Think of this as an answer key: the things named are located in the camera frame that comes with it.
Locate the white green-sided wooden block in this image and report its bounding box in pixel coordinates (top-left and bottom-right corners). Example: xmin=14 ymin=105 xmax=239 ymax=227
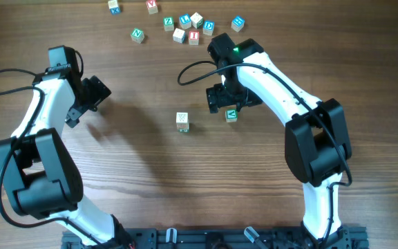
xmin=225 ymin=109 xmax=238 ymax=122

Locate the green W wooden block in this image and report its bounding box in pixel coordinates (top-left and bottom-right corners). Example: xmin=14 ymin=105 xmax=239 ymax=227
xmin=176 ymin=112 xmax=189 ymax=126

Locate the red 6 wooden block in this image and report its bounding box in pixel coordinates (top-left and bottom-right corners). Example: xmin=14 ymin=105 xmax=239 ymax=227
xmin=177 ymin=124 xmax=189 ymax=130

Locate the green N wooden block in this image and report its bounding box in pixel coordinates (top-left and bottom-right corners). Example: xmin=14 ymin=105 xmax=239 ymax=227
xmin=131 ymin=28 xmax=145 ymax=44

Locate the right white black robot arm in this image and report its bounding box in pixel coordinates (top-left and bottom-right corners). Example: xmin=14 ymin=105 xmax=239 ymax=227
xmin=206 ymin=33 xmax=352 ymax=246

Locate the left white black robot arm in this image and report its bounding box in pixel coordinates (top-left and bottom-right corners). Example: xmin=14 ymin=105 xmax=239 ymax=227
xmin=0 ymin=46 xmax=135 ymax=248

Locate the red I wooden block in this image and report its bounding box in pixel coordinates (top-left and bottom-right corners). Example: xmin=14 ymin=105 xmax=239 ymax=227
xmin=189 ymin=30 xmax=200 ymax=46

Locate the blue arrows wooden block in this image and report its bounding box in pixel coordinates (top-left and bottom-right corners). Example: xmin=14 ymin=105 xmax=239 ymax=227
xmin=231 ymin=15 xmax=245 ymax=32

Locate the blue D wooden block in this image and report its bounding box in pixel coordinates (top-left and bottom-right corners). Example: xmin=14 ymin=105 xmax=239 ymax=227
xmin=202 ymin=20 xmax=215 ymax=36

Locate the blue X wooden block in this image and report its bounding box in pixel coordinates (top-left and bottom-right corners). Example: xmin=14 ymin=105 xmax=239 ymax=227
xmin=108 ymin=0 xmax=121 ymax=15

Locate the white blue-sided wooden block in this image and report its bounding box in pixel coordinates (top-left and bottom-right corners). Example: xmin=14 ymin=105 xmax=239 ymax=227
xmin=172 ymin=28 xmax=186 ymax=44

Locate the plain top wooden block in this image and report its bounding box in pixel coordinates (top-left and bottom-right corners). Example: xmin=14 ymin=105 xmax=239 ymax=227
xmin=191 ymin=12 xmax=204 ymax=28

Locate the blue L wooden block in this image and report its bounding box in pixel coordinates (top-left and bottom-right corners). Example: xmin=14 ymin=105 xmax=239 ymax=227
xmin=179 ymin=14 xmax=192 ymax=30

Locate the green Z wooden block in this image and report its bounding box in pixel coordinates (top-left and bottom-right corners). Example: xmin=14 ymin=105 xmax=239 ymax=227
xmin=163 ymin=17 xmax=175 ymax=31

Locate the red V wooden block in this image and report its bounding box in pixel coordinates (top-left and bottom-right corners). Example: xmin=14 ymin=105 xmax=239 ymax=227
xmin=146 ymin=0 xmax=158 ymax=15

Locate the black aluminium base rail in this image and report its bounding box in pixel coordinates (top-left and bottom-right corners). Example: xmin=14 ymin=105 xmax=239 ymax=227
xmin=60 ymin=226 xmax=370 ymax=249

